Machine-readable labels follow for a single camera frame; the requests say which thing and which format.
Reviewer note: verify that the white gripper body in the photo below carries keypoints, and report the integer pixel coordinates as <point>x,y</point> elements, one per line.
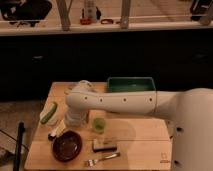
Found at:
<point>75,118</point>

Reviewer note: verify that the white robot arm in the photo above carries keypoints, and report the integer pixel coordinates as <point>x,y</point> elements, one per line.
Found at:
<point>190,111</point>

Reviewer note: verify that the sponge with dark top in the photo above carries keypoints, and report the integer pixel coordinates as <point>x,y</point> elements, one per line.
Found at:
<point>103,145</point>

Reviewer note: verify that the white bottle with dark cap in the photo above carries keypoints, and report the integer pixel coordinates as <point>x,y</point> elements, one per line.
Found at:
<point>57,131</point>

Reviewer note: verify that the green dish brush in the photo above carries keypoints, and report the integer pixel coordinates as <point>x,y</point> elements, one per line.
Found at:
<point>47,115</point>

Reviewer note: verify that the green plastic cup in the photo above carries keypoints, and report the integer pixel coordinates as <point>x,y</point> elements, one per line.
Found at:
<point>98,125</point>

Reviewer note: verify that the dark brown bowl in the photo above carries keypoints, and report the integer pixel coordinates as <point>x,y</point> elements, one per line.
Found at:
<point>67,146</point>

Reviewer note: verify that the silver metal fork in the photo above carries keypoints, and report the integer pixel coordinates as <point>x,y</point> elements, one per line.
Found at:
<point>93,162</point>

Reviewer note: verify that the black pole beside table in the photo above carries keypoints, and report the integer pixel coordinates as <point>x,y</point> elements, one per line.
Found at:
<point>21,130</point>

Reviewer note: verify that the green plastic bin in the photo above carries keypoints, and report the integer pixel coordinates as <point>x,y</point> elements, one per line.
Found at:
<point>130,84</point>

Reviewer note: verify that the black office chair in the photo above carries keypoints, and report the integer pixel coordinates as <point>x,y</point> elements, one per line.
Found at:
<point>30,12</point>

